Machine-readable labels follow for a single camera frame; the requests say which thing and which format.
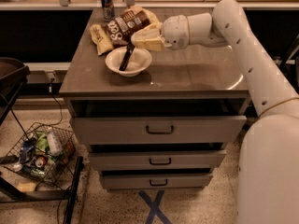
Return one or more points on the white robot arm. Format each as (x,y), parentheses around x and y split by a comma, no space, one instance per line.
(268,169)

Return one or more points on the green snack bag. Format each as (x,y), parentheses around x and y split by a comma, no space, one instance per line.
(42,146)

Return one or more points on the blue energy drink can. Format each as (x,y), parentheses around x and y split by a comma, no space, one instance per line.
(108,9)

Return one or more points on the top grey drawer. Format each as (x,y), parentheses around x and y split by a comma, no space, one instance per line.
(160,130)

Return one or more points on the grey drawer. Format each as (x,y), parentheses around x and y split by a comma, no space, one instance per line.
(168,181)
(160,160)
(160,130)

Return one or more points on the brown sea salt chip bag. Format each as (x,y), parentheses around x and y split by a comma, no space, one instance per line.
(117,33)

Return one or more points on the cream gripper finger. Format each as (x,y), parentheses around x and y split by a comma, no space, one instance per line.
(153,44)
(151,31)

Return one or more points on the white paper bowl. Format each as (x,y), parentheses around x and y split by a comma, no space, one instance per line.
(139,61)

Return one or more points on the yellow sponge block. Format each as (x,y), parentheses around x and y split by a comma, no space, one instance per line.
(26,187)

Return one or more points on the blue snack bag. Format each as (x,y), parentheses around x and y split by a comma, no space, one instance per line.
(27,149)

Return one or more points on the grey drawer cabinet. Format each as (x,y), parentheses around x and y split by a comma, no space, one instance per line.
(191,82)

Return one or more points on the black cart frame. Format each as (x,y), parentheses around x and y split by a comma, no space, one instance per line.
(13,76)

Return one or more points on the red soda can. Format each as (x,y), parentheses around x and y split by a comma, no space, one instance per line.
(41,161)

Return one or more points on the black wire basket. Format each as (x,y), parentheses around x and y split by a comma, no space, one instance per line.
(55,166)

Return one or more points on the middle grey drawer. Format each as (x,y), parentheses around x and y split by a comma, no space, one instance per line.
(160,160)

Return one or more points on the clear plastic bottle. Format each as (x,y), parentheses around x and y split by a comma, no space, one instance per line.
(54,143)

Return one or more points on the bottom grey drawer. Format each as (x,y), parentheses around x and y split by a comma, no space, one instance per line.
(168,181)

